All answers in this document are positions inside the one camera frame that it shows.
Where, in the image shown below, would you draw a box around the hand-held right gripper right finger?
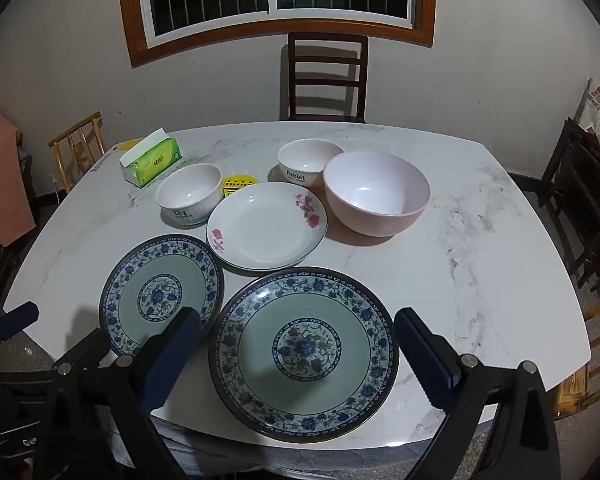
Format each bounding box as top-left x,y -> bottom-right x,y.
394,307 -> 563,480

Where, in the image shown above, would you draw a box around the white smooth bowl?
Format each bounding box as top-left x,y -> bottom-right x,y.
277,138 -> 345,190

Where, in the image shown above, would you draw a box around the dark wooden chair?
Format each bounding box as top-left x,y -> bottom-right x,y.
280,32 -> 370,123

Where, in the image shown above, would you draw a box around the large pink bowl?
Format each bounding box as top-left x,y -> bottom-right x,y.
322,150 -> 430,237

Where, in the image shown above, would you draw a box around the white ribbed bowl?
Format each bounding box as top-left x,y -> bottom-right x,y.
155,163 -> 223,226

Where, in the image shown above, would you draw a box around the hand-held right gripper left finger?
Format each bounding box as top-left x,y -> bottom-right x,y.
40,307 -> 201,480

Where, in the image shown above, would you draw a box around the pink cloth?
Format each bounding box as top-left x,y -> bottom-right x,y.
0,108 -> 37,261

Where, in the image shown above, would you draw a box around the green tissue box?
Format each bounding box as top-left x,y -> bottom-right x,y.
119,128 -> 183,189

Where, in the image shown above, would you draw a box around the round yellow warning sticker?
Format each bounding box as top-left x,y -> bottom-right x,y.
221,175 -> 259,200

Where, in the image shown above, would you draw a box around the black-rimmed floral basin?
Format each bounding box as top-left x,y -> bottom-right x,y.
206,181 -> 329,271

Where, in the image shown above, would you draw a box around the large blue patterned plate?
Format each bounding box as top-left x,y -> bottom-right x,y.
208,266 -> 400,444

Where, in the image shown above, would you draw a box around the small blue patterned plate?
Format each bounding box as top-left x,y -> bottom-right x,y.
98,234 -> 224,357

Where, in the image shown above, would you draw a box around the bamboo chair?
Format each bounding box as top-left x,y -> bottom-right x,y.
48,111 -> 108,195
550,290 -> 600,421

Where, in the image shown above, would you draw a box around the stacked dark wooden chairs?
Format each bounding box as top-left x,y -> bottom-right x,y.
537,117 -> 600,293

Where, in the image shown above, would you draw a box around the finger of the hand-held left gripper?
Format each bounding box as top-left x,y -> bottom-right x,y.
0,302 -> 40,341
55,330 -> 116,366

